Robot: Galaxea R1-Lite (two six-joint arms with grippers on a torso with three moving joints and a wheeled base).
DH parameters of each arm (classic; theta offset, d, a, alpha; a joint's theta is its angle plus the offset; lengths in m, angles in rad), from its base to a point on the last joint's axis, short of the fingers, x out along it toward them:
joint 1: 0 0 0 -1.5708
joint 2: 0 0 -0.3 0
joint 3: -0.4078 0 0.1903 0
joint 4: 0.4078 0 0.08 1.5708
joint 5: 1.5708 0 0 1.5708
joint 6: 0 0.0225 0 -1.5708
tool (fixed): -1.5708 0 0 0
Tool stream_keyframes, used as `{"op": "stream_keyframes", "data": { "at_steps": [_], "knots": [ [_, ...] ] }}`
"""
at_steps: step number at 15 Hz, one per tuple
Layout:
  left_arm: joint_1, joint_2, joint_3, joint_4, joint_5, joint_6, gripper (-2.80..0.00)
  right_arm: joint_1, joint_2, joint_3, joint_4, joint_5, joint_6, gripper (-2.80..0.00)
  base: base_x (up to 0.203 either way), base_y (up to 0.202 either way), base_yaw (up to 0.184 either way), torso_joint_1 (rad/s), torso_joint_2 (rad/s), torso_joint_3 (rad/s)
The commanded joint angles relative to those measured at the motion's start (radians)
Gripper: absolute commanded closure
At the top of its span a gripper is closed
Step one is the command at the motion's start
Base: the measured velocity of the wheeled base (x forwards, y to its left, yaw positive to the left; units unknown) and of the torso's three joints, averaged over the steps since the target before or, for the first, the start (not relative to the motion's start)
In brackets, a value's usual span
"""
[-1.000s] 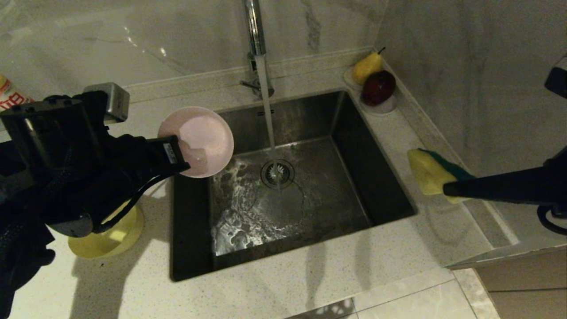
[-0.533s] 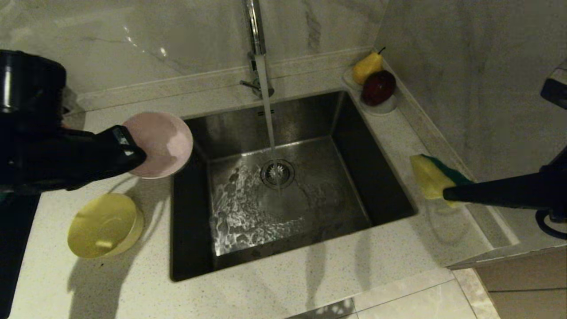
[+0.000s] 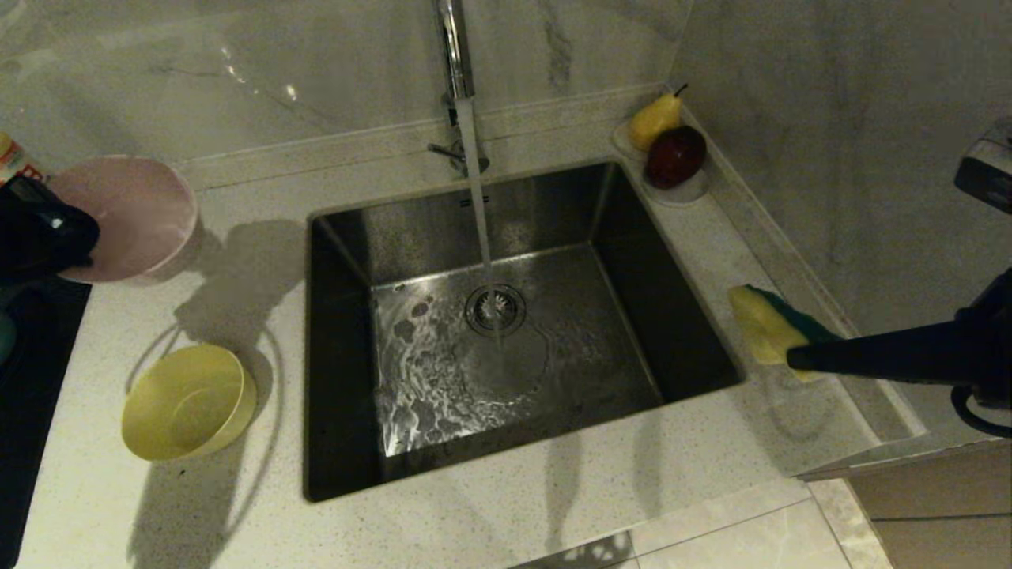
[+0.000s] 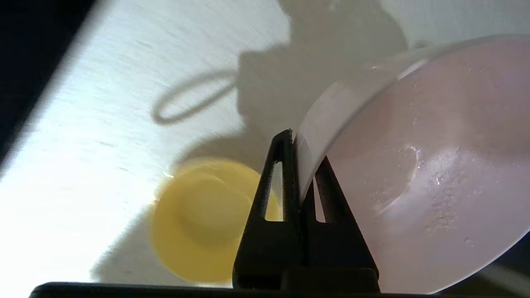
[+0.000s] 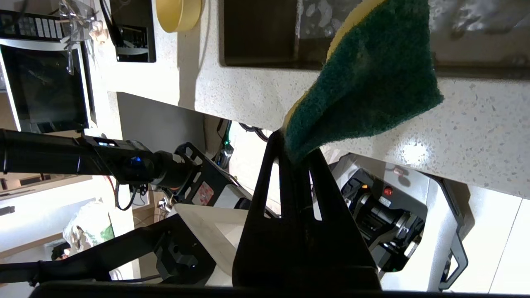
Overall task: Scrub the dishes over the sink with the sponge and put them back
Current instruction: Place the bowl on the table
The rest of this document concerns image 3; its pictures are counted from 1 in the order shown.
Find beige wooden cabinet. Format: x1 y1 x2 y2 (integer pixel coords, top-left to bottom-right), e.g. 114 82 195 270
791 433 1012 569

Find round metal sink drain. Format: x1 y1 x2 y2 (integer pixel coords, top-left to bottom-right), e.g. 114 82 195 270
465 284 527 339

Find yellow pear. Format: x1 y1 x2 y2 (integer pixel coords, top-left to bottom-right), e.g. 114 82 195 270
629 85 687 153

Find yellow bowl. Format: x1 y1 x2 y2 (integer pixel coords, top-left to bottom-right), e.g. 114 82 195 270
121 344 259 462

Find stainless steel sink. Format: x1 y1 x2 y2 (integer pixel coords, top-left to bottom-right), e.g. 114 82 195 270
304 160 745 503

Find green sponge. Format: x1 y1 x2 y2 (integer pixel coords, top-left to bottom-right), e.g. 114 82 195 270
727 284 844 385

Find white fruit dish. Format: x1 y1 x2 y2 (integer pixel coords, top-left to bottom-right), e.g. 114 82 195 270
610 122 710 208

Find pink bowl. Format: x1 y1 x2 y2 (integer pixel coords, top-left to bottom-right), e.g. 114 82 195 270
47 156 198 287

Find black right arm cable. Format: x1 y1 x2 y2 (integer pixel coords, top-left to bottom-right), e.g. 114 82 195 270
949 385 1012 439

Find dark red apple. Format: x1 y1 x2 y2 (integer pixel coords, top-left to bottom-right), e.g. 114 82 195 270
644 126 707 190

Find chrome faucet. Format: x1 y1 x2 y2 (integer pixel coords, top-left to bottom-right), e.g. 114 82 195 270
427 0 491 178

